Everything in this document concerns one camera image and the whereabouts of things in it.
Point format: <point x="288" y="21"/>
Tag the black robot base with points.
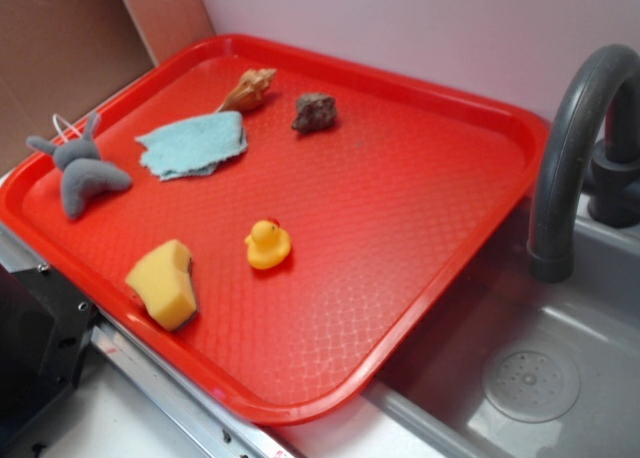
<point x="46" y="324"/>

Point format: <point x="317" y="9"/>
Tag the gray plush animal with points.
<point x="85" y="174"/>

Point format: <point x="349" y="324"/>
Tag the red plastic tray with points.
<point x="384" y="209"/>

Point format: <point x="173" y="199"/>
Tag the yellow rubber duck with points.
<point x="268" y="245"/>

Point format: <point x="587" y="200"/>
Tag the brown rock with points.
<point x="314" y="112"/>

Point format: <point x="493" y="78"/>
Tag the light blue cloth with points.
<point x="193" y="147"/>

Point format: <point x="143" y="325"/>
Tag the tan seashell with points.
<point x="250" y="91"/>

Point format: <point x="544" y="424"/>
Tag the yellow sponge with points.
<point x="162" y="280"/>

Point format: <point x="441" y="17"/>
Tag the gray sink basin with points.
<point x="506" y="366"/>

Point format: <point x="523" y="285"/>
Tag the gray faucet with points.
<point x="592" y="149"/>

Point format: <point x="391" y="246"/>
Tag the brown cardboard panel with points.
<point x="68" y="56"/>

